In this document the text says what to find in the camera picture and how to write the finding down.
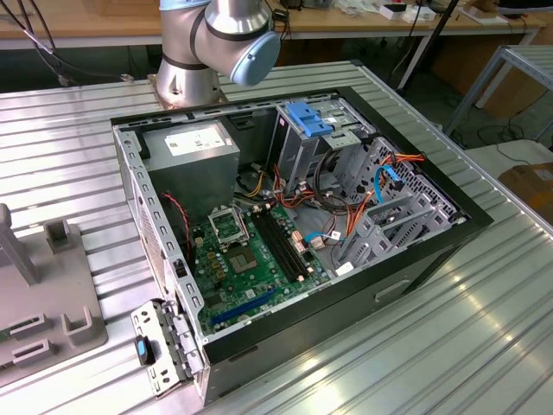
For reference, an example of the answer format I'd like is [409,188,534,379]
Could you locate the metal socket cover frame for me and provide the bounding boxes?
[207,206,251,250]

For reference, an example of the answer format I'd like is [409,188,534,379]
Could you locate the grey metal disk bay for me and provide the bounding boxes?
[332,189,437,278]

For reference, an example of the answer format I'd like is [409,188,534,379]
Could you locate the blue SATA wire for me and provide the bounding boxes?
[304,165,395,247]

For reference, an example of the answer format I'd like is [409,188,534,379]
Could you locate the small brown cardboard box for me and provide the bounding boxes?
[499,162,553,221]

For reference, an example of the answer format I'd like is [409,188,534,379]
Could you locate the white side table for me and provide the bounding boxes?
[464,140,553,191]

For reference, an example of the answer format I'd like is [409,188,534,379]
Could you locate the yellow black wire bundle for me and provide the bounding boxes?
[236,163,267,198]

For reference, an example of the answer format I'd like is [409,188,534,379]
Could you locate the black thick cable bundle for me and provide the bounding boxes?
[313,149,351,213]

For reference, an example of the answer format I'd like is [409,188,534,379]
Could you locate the white box black top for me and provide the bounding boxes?
[378,3,410,21]

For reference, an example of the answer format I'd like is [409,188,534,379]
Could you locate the blue plastic drive latch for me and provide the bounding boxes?
[284,99,336,137]

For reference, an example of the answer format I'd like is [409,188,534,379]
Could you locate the hanging black cable bundle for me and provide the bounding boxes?
[0,0,133,86]

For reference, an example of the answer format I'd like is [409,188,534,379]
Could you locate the grey parts rack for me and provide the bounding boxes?
[0,202,110,388]

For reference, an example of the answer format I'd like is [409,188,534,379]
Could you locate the black tripod pole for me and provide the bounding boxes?
[386,0,461,90]

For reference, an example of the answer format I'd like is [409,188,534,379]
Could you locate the white cardboard box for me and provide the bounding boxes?
[401,6,437,23]

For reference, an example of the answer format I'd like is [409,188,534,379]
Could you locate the blue expansion slot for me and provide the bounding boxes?
[211,288,277,328]

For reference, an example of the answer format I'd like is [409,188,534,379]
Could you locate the green motherboard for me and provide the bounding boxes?
[189,202,334,336]

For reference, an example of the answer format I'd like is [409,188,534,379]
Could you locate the large brown cardboard box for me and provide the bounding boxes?
[431,38,550,122]

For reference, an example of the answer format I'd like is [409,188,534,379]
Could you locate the red orange wire bundle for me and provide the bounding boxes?
[270,163,319,217]

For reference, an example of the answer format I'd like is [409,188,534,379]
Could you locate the grey metal card retention bracket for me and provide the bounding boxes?
[130,297,205,398]

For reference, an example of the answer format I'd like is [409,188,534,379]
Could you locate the RAM slot white clips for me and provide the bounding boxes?
[257,210,302,281]
[268,207,314,276]

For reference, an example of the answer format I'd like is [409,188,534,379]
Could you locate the grey metal drive cage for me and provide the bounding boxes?
[266,99,378,194]

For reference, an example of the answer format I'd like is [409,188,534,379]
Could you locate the black open PC case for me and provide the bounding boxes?
[110,85,495,407]

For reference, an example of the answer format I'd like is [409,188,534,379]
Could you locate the grey power supply unit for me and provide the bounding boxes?
[140,119,241,226]

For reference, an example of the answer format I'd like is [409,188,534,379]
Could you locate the grey metal frame table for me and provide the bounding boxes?
[444,42,553,139]

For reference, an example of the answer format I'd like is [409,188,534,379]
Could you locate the red black twisted fan wire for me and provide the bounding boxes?
[158,192,194,265]

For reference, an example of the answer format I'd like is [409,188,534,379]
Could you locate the blue black latch button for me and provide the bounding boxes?
[133,335,156,367]

